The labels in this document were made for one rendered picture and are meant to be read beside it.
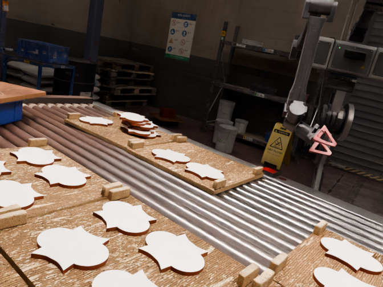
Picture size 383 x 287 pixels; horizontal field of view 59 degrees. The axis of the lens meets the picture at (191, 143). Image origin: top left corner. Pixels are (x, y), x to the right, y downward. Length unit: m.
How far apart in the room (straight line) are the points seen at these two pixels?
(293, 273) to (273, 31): 5.67
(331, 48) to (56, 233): 1.54
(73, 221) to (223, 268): 0.33
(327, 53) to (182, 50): 5.40
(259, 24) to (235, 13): 0.52
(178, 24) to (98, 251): 6.69
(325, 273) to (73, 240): 0.52
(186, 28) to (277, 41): 1.91
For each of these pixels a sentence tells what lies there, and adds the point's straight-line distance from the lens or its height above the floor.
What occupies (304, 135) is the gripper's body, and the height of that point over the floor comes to 1.11.
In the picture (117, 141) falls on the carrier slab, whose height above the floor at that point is 0.94.
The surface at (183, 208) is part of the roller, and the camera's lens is 0.95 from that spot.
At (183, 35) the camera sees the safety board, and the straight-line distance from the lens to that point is 7.11.
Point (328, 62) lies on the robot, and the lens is 1.88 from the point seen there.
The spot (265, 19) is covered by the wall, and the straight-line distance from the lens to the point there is 6.37.
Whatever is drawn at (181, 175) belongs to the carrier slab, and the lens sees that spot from 1.14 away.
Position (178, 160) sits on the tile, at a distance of 1.24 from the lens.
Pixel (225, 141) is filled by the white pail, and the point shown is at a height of 0.17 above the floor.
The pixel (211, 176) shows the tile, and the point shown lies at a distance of 1.14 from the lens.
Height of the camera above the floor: 1.33
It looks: 15 degrees down
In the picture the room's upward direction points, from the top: 12 degrees clockwise
